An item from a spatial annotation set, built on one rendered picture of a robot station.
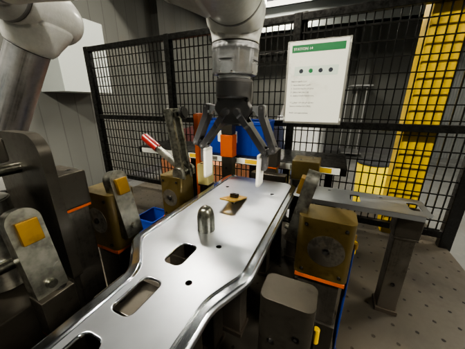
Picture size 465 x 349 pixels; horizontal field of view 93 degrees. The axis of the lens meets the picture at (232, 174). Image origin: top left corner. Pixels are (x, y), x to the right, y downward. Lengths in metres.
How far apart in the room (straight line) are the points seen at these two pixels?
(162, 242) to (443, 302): 0.78
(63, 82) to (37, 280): 2.64
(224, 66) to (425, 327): 0.77
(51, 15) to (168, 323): 0.77
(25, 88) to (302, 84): 0.92
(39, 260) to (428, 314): 0.86
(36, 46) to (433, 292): 1.31
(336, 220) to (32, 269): 0.43
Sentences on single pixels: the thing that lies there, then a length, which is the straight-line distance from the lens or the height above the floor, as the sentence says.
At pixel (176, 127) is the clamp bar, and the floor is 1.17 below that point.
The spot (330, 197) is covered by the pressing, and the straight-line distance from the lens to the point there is 0.61.
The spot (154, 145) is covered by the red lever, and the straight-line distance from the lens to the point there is 0.61.
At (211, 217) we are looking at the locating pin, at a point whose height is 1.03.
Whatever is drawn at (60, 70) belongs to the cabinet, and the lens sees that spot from 2.95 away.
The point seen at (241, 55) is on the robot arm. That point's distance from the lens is 0.44.
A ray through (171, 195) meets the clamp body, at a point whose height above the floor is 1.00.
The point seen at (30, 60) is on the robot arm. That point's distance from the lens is 0.88.
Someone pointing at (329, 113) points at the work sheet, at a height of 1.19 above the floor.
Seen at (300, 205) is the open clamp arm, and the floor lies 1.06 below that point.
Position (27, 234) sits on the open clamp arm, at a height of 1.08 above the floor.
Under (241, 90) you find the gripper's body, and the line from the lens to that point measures 0.44.
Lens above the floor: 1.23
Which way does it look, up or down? 18 degrees down
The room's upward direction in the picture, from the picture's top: straight up
